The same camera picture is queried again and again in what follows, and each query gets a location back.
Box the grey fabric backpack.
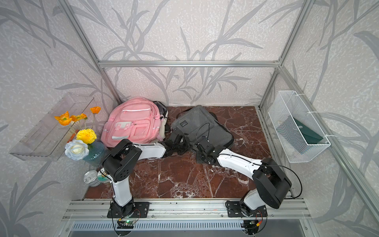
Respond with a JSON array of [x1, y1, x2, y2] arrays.
[[171, 105, 234, 153]]

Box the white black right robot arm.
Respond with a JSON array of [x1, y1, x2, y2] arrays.
[[195, 137, 292, 216]]

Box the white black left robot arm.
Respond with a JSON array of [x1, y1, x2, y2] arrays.
[[102, 133, 190, 208]]

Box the pink backpack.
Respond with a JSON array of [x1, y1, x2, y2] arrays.
[[101, 97, 168, 148]]

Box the teal glass vase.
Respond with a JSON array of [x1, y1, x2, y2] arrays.
[[83, 141, 108, 168]]

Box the right controller circuit board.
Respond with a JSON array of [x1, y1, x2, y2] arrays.
[[241, 220, 262, 236]]

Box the controller circuit board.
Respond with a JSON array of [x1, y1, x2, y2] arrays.
[[241, 220, 262, 236], [116, 218, 139, 229]]

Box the green labelled tin can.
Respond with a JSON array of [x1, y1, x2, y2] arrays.
[[97, 170, 111, 183]]

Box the small orange artificial flower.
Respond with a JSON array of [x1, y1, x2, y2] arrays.
[[90, 106, 101, 114]]

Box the yellow artificial flower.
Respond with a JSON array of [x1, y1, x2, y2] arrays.
[[77, 128, 97, 144]]

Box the green book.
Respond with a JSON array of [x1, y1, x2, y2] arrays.
[[276, 116, 323, 154]]

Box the silver tin can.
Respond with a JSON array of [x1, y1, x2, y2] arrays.
[[83, 170, 101, 187]]

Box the left controller circuit board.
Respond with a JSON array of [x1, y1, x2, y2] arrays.
[[116, 218, 139, 229]]

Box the white artificial rose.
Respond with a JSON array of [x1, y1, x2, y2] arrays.
[[65, 140, 89, 161]]

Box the orange artificial poppy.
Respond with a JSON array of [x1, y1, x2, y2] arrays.
[[54, 111, 73, 126]]

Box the clear plastic shelf tray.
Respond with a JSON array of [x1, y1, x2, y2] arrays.
[[9, 93, 95, 162]]

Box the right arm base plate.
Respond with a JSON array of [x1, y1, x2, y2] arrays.
[[225, 200, 267, 218]]

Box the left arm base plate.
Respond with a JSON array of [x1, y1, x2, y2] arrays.
[[107, 200, 150, 219]]

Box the white wire mesh basket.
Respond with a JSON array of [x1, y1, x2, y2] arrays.
[[268, 90, 331, 163]]

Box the aluminium mounting rail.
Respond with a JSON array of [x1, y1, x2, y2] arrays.
[[62, 198, 311, 221]]

